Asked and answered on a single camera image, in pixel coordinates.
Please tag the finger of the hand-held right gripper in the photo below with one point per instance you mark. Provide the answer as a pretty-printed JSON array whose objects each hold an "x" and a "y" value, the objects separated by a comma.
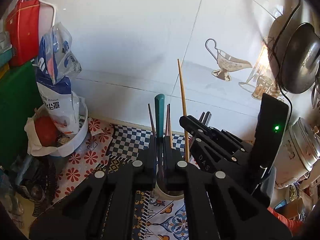
[
  {"x": 195, "y": 127},
  {"x": 230, "y": 142}
]

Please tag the green box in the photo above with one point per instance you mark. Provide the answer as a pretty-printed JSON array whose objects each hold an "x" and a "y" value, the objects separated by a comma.
[{"x": 17, "y": 105}]

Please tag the patterned table mat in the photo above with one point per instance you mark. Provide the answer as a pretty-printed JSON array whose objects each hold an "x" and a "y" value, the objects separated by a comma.
[{"x": 82, "y": 160}]

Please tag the person's right forearm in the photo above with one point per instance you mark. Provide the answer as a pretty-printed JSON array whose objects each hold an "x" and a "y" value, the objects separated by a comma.
[{"x": 285, "y": 223}]

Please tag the white ceramic cup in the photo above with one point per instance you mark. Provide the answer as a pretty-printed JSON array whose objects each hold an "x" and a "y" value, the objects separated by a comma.
[{"x": 172, "y": 197}]

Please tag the glass jar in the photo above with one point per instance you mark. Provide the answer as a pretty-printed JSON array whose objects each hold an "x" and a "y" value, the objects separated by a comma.
[{"x": 36, "y": 193}]

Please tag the teal tissue box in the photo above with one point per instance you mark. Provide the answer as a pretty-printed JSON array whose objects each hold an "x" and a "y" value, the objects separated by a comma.
[{"x": 6, "y": 57}]

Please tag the blue white plate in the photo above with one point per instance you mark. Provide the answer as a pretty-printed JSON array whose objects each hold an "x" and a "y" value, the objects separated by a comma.
[{"x": 293, "y": 192}]

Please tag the white rice cooker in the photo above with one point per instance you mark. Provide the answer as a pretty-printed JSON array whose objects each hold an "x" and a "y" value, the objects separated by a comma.
[{"x": 287, "y": 162}]

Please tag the orange chopstick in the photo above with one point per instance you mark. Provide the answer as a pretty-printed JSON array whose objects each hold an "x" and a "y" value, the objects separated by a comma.
[
  {"x": 171, "y": 135},
  {"x": 183, "y": 97}
]

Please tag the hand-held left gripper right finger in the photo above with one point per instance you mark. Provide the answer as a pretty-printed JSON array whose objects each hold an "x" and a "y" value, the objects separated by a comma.
[{"x": 167, "y": 160}]

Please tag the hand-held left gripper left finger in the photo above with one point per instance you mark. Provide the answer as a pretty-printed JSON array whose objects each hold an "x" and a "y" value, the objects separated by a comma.
[{"x": 152, "y": 160}]

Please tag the pink chopstick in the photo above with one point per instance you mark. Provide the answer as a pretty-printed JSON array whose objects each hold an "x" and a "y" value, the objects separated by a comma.
[{"x": 167, "y": 120}]

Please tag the metal steamer pot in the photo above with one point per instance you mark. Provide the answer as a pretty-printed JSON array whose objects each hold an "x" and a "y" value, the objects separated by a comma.
[{"x": 305, "y": 142}]

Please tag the red tin box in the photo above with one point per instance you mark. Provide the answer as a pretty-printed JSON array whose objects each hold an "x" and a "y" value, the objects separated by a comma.
[{"x": 25, "y": 35}]

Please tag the black frying pan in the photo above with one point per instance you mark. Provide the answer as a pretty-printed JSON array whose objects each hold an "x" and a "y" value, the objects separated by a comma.
[{"x": 300, "y": 62}]

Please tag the teal chopstick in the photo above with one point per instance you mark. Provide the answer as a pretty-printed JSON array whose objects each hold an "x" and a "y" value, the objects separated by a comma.
[{"x": 160, "y": 115}]

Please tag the red bowl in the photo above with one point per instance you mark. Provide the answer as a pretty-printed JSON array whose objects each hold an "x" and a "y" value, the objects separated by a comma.
[{"x": 45, "y": 131}]

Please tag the white colander basket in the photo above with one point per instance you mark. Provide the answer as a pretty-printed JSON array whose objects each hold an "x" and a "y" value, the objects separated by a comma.
[{"x": 75, "y": 140}]

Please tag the blue white plastic bag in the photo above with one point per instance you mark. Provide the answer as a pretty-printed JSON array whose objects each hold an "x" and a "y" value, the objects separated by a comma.
[{"x": 55, "y": 92}]

